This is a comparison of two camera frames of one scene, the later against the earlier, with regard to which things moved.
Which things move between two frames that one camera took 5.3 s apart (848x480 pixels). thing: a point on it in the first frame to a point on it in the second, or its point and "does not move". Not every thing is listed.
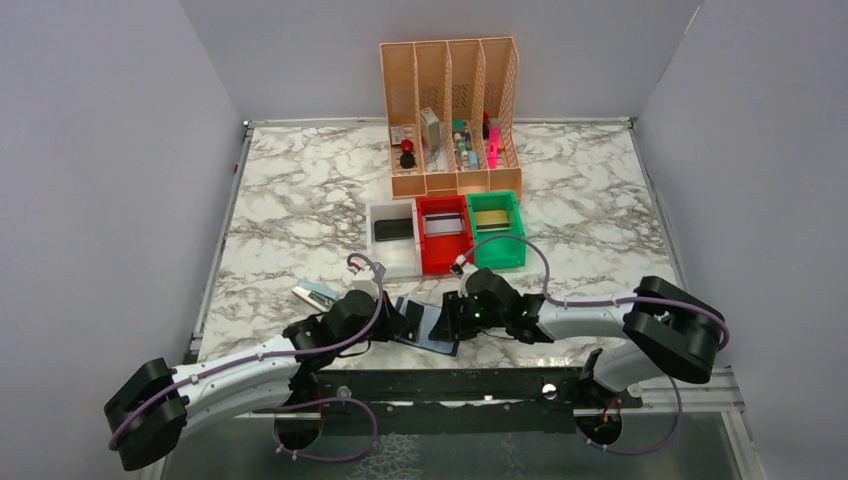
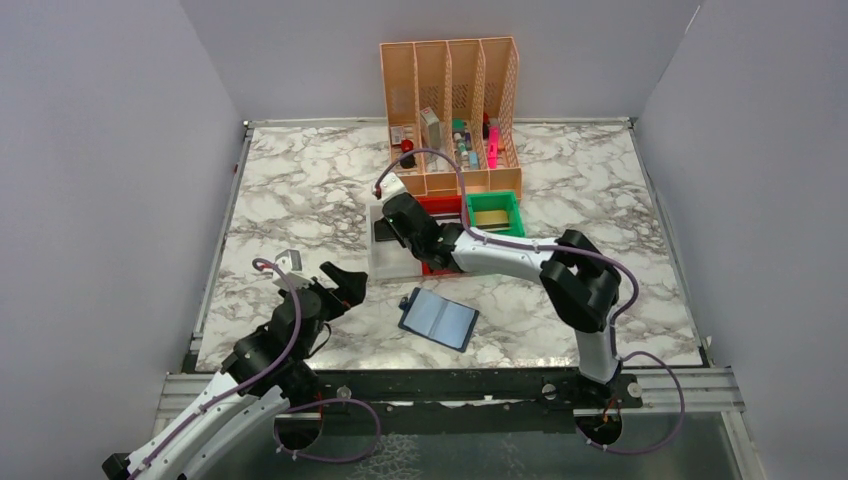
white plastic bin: (393, 237) does not move
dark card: (414, 315) to (383, 230)
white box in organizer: (430, 128) does not move
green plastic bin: (500, 248) does not move
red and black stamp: (407, 156) does not move
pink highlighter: (493, 147) does not move
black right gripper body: (475, 318) to (415, 248)
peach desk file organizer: (453, 116) does not move
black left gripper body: (384, 331) to (332, 306)
